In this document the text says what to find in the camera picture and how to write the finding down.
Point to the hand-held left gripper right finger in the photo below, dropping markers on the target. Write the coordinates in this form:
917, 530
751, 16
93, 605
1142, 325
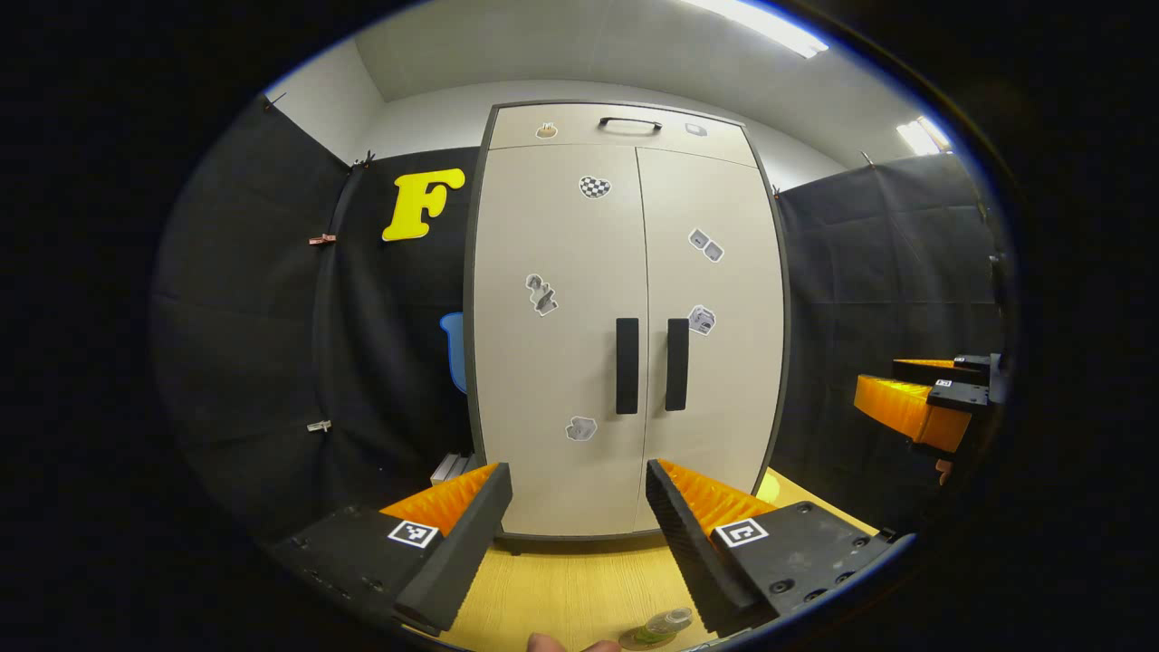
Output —
697, 552

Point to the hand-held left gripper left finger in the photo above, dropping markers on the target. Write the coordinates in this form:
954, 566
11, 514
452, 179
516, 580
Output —
462, 543

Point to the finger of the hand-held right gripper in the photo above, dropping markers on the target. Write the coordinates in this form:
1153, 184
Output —
905, 407
951, 368

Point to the green label plastic bottle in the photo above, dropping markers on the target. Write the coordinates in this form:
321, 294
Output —
665, 623

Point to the white cabinet door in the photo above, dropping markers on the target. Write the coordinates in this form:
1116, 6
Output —
733, 435
561, 453

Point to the grey white cabinet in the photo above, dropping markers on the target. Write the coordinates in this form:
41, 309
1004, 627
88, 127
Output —
473, 362

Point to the white cabinet drawer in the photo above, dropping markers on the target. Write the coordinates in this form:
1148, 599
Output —
570, 127

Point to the yellow corn toy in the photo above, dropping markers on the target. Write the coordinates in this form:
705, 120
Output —
768, 487

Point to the black backdrop cloth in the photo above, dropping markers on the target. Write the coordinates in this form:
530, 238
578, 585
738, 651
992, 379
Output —
263, 362
878, 272

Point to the white cloth clip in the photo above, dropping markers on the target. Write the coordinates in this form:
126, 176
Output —
319, 426

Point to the metal cloth clip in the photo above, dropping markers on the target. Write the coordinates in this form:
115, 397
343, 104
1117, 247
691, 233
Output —
866, 159

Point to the small ceiling light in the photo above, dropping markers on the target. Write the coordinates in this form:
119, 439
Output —
924, 136

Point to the reddish cloth clip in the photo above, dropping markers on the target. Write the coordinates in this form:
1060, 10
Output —
321, 239

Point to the black cloth clip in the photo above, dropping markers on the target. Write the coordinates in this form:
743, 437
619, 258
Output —
363, 161

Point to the silver metal rail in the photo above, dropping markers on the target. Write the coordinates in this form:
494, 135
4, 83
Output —
450, 469

